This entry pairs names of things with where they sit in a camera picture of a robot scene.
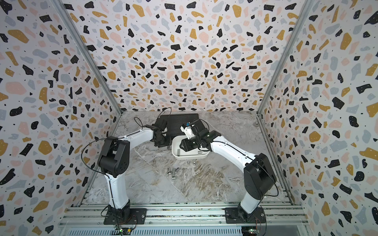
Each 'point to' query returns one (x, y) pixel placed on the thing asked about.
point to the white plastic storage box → (178, 153)
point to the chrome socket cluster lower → (173, 170)
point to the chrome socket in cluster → (169, 173)
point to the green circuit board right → (253, 231)
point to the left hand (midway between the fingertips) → (171, 143)
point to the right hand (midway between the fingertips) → (181, 145)
